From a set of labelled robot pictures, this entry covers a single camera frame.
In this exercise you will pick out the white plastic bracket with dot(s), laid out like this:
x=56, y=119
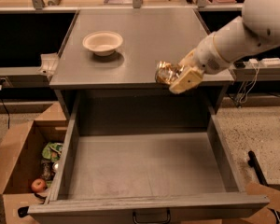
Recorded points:
x=49, y=63

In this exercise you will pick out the black bar on floor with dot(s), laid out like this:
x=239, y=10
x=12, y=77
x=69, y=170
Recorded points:
x=253, y=163

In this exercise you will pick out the open grey top drawer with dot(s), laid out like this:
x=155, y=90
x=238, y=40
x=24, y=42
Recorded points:
x=102, y=179

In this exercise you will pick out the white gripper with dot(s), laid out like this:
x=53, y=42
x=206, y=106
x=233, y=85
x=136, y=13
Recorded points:
x=207, y=56

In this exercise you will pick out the black drawer handle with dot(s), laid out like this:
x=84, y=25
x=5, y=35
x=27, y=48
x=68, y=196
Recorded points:
x=152, y=216

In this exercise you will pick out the red apple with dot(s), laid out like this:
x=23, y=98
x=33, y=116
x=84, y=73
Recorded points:
x=38, y=185

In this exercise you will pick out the brown cardboard box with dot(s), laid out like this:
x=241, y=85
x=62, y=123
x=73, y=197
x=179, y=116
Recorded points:
x=20, y=161

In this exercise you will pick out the white paper bowl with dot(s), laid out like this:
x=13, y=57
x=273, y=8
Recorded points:
x=102, y=43

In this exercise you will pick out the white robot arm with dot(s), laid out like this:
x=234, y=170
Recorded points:
x=255, y=31

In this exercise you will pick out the orange soda can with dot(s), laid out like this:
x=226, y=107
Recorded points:
x=167, y=73

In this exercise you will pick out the green chip bag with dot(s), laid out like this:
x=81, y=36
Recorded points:
x=52, y=151

